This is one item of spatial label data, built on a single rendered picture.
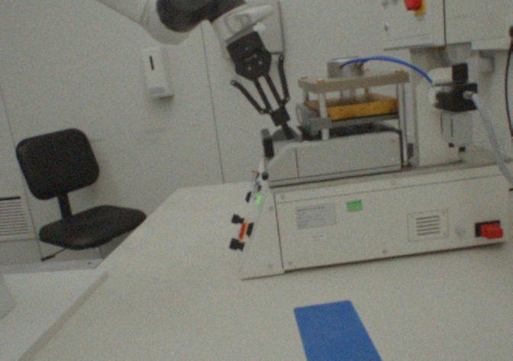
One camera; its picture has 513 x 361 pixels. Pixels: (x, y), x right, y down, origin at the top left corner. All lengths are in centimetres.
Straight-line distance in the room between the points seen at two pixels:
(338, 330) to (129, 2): 74
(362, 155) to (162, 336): 48
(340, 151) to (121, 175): 201
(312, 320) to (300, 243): 18
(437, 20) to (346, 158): 29
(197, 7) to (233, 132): 164
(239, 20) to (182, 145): 170
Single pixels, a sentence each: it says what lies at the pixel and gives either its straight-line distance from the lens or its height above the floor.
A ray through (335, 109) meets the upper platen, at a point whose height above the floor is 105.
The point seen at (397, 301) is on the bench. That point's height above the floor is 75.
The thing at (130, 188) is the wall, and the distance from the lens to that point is 277.
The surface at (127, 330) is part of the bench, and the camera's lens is 86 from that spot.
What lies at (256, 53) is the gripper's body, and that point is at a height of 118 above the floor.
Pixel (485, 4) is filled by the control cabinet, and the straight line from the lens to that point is 96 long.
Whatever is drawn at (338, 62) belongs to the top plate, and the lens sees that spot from 100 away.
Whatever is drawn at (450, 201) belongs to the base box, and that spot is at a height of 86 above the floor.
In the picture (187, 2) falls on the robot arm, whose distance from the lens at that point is 94.
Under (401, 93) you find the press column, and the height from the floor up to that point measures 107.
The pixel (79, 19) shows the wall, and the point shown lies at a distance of 277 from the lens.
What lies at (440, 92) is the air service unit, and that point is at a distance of 86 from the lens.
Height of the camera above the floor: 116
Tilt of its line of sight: 13 degrees down
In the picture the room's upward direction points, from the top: 7 degrees counter-clockwise
